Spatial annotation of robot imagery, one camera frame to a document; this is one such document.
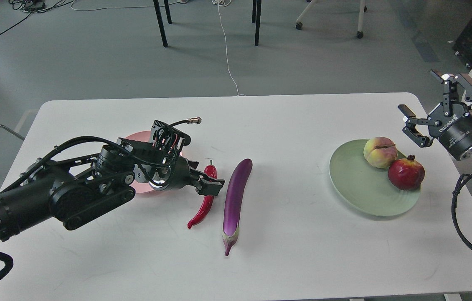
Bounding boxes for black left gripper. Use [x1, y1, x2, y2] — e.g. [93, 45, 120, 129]
[149, 156, 225, 196]

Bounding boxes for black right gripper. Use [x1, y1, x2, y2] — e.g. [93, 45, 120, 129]
[398, 70, 472, 161]

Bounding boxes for red chili pepper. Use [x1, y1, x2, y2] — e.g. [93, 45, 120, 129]
[187, 159, 217, 229]

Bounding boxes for purple eggplant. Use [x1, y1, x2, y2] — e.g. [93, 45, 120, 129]
[221, 158, 253, 256]

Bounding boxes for red pomegranate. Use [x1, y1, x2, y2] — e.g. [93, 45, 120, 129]
[388, 155, 426, 191]

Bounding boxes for yellow-pink peach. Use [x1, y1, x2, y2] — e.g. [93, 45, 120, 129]
[363, 137, 398, 169]

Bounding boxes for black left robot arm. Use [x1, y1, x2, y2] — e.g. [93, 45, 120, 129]
[0, 117, 225, 280]

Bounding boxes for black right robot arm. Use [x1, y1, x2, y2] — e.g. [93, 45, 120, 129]
[398, 70, 472, 251]

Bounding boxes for pink plate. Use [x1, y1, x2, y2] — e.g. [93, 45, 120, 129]
[131, 142, 180, 193]

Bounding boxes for light green plate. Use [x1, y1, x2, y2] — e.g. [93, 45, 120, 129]
[328, 139, 421, 218]

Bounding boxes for white wheeled stand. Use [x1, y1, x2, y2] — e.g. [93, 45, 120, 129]
[295, 0, 367, 39]

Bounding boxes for black table legs right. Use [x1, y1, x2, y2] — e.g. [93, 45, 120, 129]
[251, 0, 262, 46]

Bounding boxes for black table legs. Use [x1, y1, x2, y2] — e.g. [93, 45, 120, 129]
[251, 0, 262, 46]
[152, 0, 172, 48]

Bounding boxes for black table legs left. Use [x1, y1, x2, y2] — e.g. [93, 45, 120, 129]
[152, 0, 172, 48]

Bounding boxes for white cable on floor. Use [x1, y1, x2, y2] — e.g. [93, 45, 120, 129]
[71, 0, 246, 97]

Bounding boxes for black cables on floor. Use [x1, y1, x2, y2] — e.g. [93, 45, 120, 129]
[0, 0, 74, 51]

